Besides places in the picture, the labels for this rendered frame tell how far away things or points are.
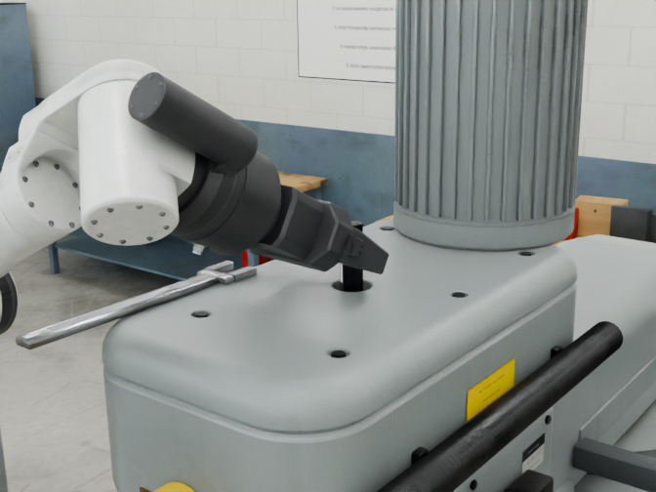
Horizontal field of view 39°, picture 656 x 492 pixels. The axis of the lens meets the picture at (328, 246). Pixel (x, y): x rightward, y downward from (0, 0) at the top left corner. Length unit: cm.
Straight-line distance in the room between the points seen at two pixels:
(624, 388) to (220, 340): 67
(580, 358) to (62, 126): 53
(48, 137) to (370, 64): 527
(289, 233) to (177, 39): 636
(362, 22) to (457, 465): 531
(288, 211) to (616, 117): 454
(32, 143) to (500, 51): 46
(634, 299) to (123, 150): 82
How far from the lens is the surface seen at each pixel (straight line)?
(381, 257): 80
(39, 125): 70
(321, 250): 74
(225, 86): 676
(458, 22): 92
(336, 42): 608
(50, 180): 72
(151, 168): 62
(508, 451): 93
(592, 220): 480
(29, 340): 74
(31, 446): 478
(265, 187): 70
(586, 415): 115
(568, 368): 91
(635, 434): 134
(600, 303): 123
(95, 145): 64
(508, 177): 94
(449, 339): 75
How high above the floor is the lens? 216
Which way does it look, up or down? 16 degrees down
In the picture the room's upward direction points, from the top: 1 degrees counter-clockwise
